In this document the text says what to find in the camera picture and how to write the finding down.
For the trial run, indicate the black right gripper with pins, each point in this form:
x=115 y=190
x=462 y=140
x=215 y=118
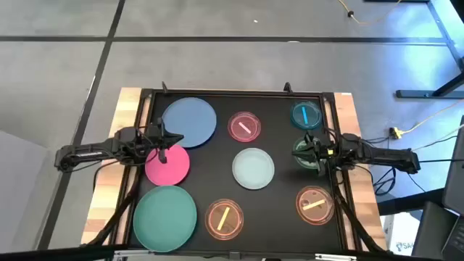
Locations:
x=324 y=154

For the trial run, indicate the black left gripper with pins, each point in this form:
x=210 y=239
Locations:
x=154 y=139

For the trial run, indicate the clear blue small plate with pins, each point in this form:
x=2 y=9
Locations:
x=311 y=116

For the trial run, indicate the large teal plastic plate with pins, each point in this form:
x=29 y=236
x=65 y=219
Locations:
x=165 y=218

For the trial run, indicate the clear orange small plate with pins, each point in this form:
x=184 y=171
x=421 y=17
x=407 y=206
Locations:
x=314 y=214
x=232 y=224

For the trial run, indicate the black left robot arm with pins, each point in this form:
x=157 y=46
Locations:
x=87 y=152

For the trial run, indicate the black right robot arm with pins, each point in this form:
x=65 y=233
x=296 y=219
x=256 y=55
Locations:
x=384 y=157

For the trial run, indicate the clear green small plate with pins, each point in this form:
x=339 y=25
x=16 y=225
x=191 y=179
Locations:
x=303 y=164

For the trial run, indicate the large blue plastic plate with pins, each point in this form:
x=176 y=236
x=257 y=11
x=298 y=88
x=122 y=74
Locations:
x=195 y=116

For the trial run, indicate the magenta plastic plate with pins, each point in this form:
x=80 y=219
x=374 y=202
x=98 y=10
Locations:
x=174 y=170

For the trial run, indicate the pale grey-blue plastic plate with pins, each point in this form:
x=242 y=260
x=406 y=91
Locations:
x=253 y=168

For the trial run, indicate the clear pink small plate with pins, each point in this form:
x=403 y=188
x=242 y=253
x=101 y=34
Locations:
x=250 y=135

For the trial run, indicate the black table mat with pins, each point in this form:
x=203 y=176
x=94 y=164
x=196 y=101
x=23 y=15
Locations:
x=275 y=224

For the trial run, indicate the yellow power plug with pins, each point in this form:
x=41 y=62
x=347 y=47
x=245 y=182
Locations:
x=397 y=133

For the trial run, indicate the black desk foot bar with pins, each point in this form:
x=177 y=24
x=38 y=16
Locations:
x=406 y=203

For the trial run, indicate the white printed box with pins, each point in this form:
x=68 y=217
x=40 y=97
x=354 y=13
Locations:
x=398 y=232

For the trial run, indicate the dark grey cabinet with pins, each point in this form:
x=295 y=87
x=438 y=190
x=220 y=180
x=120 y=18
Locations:
x=435 y=232

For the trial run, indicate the black frame clamp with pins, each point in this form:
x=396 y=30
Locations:
x=288 y=87
x=165 y=88

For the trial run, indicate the black desk leg frame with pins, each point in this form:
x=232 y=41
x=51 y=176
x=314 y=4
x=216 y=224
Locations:
x=417 y=94

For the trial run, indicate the black frame beam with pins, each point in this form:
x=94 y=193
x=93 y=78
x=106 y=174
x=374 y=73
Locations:
x=54 y=255

